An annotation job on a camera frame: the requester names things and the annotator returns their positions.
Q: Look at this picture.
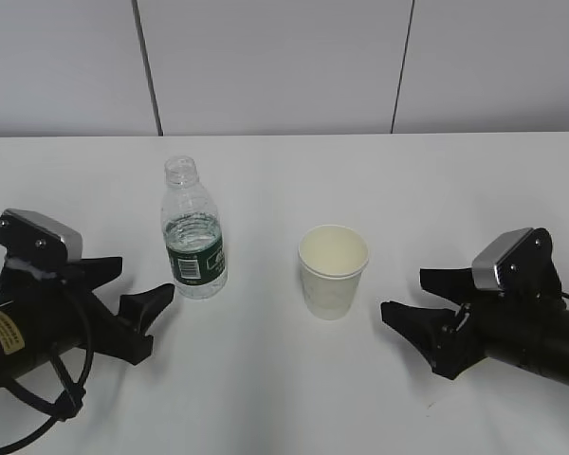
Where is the white paper cup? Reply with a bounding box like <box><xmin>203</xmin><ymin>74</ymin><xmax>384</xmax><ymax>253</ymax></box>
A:
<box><xmin>298</xmin><ymin>225</ymin><xmax>369</xmax><ymax>320</ymax></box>

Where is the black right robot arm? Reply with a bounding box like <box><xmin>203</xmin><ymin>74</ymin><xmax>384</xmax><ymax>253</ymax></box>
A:
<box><xmin>380</xmin><ymin>267</ymin><xmax>569</xmax><ymax>385</ymax></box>

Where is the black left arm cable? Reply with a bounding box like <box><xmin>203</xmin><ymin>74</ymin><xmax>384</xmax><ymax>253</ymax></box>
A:
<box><xmin>0</xmin><ymin>283</ymin><xmax>96</xmax><ymax>455</ymax></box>

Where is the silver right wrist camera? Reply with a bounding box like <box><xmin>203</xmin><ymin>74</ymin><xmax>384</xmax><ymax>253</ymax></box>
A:
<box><xmin>470</xmin><ymin>227</ymin><xmax>561</xmax><ymax>297</ymax></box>

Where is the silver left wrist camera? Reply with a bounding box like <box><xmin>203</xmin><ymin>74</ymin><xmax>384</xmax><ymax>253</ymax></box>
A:
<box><xmin>0</xmin><ymin>209</ymin><xmax>83</xmax><ymax>272</ymax></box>

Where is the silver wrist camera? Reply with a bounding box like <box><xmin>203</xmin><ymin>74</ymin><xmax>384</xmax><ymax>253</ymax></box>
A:
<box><xmin>470</xmin><ymin>227</ymin><xmax>561</xmax><ymax>297</ymax></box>
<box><xmin>0</xmin><ymin>209</ymin><xmax>83</xmax><ymax>272</ymax></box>

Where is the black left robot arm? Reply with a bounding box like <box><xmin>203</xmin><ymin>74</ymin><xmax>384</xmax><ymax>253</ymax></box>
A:
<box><xmin>0</xmin><ymin>257</ymin><xmax>174</xmax><ymax>388</ymax></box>

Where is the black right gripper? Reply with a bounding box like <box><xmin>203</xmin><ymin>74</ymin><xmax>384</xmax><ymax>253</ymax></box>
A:
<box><xmin>380</xmin><ymin>268</ymin><xmax>562</xmax><ymax>379</ymax></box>

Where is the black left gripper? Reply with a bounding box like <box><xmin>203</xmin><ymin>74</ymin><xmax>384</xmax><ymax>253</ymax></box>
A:
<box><xmin>0</xmin><ymin>256</ymin><xmax>175</xmax><ymax>366</ymax></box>

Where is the clear green-label water bottle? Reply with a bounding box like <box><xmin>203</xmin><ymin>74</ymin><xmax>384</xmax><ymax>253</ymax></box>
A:
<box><xmin>160</xmin><ymin>156</ymin><xmax>228</xmax><ymax>300</ymax></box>

